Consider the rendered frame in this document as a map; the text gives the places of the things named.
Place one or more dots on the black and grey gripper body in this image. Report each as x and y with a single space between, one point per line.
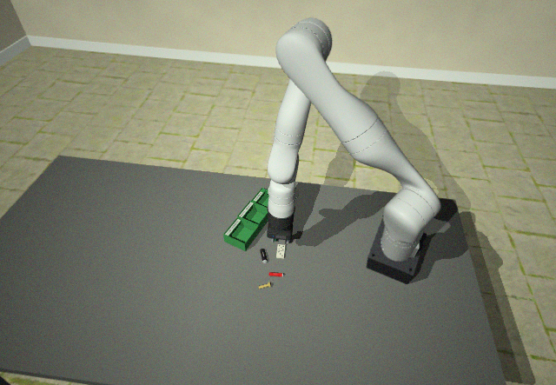
280 220

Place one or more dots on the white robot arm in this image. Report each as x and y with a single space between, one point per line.
302 53

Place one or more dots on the green three-compartment bin rack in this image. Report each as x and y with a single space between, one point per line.
249 222

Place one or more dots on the white domino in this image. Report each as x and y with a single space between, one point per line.
280 251

